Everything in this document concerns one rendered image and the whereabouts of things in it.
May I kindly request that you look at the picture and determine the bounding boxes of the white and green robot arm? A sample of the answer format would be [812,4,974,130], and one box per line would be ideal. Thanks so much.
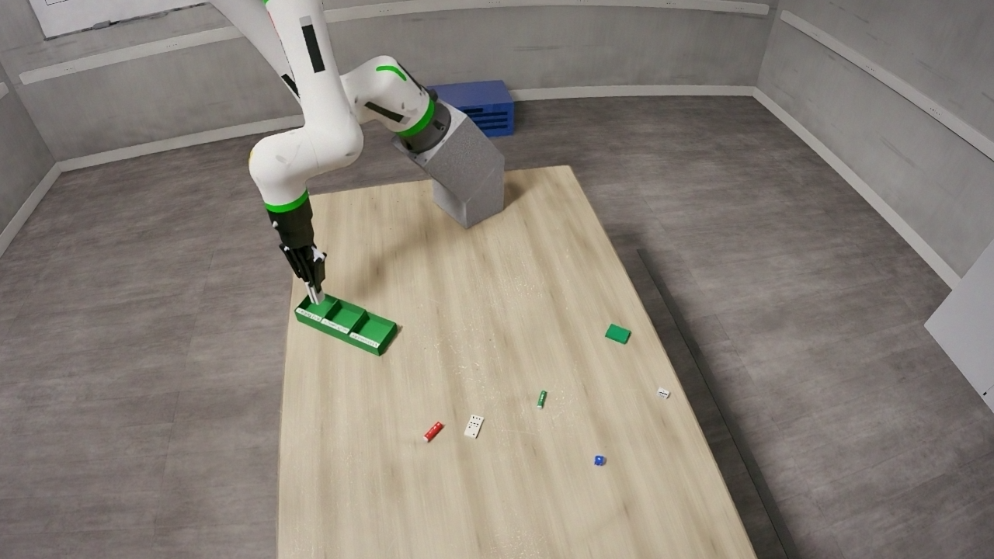
[207,0,451,232]

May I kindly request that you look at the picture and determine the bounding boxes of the green rack of labelled bins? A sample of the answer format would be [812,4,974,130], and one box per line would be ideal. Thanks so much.
[294,293,398,356]

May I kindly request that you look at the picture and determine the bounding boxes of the red aa battery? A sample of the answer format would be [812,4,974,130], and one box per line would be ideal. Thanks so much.
[423,422,443,442]

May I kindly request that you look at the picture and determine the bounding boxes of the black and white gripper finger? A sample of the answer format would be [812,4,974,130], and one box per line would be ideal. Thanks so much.
[279,243,315,303]
[298,245,327,305]

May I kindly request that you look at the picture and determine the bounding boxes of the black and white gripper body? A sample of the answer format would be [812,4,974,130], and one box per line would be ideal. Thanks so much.
[278,221,317,260]

